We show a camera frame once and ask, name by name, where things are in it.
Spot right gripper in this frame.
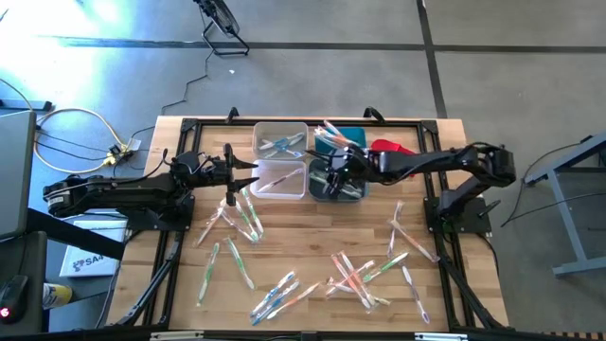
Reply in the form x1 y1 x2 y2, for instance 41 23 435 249
305 145 382 201

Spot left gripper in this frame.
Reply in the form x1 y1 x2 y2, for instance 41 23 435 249
169 143 261 206

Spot orange toothbrushes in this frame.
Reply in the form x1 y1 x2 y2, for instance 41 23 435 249
312 135 351 155

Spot green toothbrushes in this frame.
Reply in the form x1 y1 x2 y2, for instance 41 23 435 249
340 184 366 200

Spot blue toothbrush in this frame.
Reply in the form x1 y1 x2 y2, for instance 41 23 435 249
250 280 302 327
249 270 297 317
258 136 294 155
258 132 307 152
260 137 306 159

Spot grey-blue plastic bin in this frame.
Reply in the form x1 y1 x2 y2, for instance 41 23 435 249
307 157 369 204

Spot clear frosted plastic bin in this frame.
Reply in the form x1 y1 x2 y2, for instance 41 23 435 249
249 158 308 200

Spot teal plastic bin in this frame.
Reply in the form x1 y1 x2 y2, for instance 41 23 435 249
312 126 368 155

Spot white plastic bin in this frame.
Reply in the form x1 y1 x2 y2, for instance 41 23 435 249
252 120 310 161

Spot red cloth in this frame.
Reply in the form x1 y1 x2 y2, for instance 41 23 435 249
366 138 418 157

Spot bagged items at left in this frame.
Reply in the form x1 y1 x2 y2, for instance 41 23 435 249
223 235 257 291

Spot yellow power connector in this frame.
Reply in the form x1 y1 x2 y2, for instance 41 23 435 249
104 140 143 167

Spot black floor fan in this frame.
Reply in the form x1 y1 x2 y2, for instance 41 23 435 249
192 0 251 57

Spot white printed box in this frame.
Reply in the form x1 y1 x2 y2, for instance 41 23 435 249
59 220 128 278

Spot yellow can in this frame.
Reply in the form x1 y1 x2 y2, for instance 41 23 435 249
42 282 74 311

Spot grey monitor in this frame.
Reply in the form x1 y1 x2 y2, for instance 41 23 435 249
0 109 38 241

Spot black side desk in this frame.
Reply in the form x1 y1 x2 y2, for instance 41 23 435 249
0 207 127 335

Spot grey metal stand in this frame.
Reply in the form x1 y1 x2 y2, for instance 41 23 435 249
523 132 606 278

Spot black computer mouse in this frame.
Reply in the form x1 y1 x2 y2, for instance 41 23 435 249
0 274 29 326

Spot black fan cable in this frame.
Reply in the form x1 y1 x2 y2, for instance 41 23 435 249
127 46 212 143

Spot silver metal bracket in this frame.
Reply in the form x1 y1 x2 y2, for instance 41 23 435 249
150 331 205 341
414 332 470 341

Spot yellow looped cable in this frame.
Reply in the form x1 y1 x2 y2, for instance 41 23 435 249
33 107 119 174

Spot black floor cable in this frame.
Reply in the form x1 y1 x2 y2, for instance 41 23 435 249
500 188 606 228

